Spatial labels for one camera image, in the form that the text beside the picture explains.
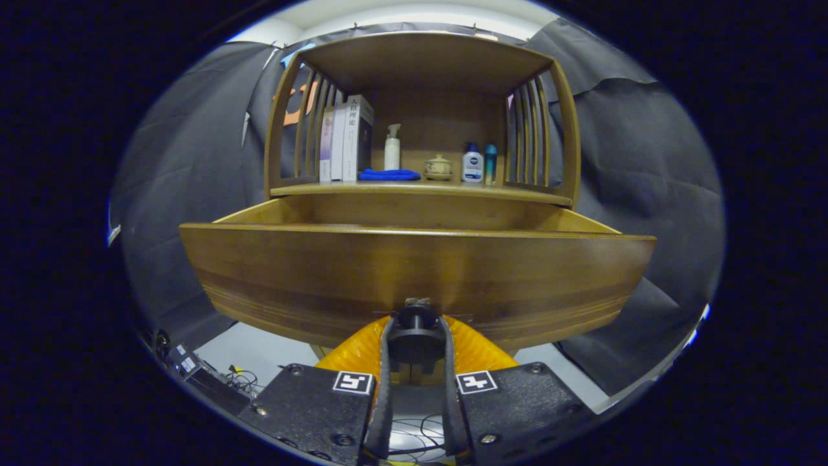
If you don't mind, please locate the lilac book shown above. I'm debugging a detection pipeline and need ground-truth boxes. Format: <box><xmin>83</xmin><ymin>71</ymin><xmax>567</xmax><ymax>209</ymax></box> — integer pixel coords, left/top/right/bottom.
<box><xmin>320</xmin><ymin>107</ymin><xmax>335</xmax><ymax>183</ymax></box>

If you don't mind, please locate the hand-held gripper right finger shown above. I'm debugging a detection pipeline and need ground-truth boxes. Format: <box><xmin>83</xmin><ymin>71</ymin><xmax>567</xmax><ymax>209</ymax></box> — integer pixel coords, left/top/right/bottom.
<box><xmin>442</xmin><ymin>315</ymin><xmax>599</xmax><ymax>466</ymax></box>

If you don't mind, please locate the black electronic device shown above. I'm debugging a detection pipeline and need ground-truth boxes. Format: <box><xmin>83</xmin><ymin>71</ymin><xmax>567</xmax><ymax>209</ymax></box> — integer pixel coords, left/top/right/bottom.
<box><xmin>155</xmin><ymin>330</ymin><xmax>250</xmax><ymax>415</ymax></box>

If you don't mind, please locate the plain white book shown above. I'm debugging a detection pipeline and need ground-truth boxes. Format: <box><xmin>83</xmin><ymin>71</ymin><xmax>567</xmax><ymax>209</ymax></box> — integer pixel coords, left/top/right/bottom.
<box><xmin>331</xmin><ymin>104</ymin><xmax>347</xmax><ymax>182</ymax></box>

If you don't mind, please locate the blue folded cloth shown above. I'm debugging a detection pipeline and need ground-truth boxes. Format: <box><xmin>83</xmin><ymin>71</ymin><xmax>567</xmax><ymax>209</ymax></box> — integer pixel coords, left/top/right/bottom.
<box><xmin>358</xmin><ymin>168</ymin><xmax>422</xmax><ymax>182</ymax></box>

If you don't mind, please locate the white book dark cover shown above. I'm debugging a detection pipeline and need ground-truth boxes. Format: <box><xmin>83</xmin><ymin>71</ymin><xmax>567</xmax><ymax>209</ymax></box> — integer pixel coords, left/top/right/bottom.
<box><xmin>343</xmin><ymin>94</ymin><xmax>375</xmax><ymax>183</ymax></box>

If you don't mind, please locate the wooden countertop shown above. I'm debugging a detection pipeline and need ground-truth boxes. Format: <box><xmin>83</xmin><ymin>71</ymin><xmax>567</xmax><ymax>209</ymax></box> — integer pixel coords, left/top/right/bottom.
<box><xmin>270</xmin><ymin>180</ymin><xmax>574</xmax><ymax>208</ymax></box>

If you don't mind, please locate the beige lidded teacup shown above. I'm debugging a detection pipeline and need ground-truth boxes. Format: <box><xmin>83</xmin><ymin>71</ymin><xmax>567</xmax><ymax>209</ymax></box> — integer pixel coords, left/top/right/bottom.
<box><xmin>424</xmin><ymin>153</ymin><xmax>453</xmax><ymax>181</ymax></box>

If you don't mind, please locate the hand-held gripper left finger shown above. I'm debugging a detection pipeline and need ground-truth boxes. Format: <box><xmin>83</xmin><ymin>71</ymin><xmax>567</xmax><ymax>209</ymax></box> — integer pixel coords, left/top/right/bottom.
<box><xmin>238</xmin><ymin>315</ymin><xmax>395</xmax><ymax>466</ymax></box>

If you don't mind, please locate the wooden drawer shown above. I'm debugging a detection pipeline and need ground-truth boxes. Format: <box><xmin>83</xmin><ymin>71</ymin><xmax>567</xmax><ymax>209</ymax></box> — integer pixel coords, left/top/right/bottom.
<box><xmin>179</xmin><ymin>194</ymin><xmax>657</xmax><ymax>353</ymax></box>

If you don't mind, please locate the black drawer knob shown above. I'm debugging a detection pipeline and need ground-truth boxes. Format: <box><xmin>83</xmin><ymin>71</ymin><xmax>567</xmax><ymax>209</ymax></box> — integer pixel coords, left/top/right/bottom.
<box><xmin>387</xmin><ymin>298</ymin><xmax>447</xmax><ymax>366</ymax></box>

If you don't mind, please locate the wooden cabinet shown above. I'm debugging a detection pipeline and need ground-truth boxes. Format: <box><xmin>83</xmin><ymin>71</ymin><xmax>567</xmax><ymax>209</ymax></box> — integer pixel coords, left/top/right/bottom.
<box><xmin>264</xmin><ymin>31</ymin><xmax>581</xmax><ymax>388</ymax></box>

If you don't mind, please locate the white pump bottle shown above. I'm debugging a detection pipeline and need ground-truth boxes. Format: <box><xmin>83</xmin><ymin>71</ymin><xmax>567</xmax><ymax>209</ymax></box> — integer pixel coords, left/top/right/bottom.
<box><xmin>384</xmin><ymin>124</ymin><xmax>402</xmax><ymax>171</ymax></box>

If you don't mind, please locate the white lotion bottle blue cap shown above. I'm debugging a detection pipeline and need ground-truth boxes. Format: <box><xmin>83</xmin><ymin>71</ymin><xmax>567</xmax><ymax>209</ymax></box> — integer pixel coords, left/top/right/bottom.
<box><xmin>461</xmin><ymin>142</ymin><xmax>485</xmax><ymax>183</ymax></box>

